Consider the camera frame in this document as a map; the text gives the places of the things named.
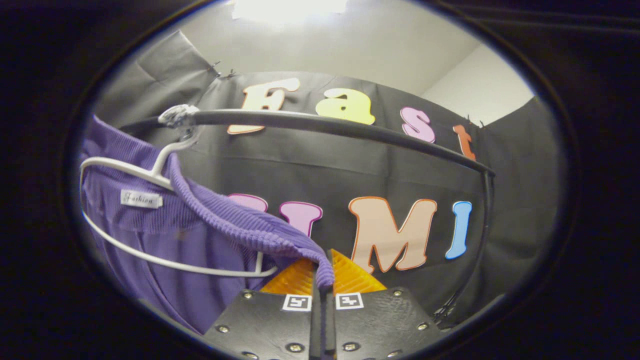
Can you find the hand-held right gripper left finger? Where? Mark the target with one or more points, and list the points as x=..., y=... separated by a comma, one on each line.
x=265, y=325

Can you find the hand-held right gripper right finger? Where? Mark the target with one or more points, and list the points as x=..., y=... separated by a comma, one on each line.
x=380, y=325

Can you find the purple ribbed shirt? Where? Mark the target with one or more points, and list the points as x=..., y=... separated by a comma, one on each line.
x=150, y=235

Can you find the black clothes rack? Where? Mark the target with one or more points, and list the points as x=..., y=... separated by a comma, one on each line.
x=325, y=123

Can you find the white clothes hanger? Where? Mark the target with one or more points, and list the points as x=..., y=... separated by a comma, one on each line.
x=125, y=167

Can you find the black backdrop cloth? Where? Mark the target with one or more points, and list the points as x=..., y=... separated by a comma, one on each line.
x=510, y=200

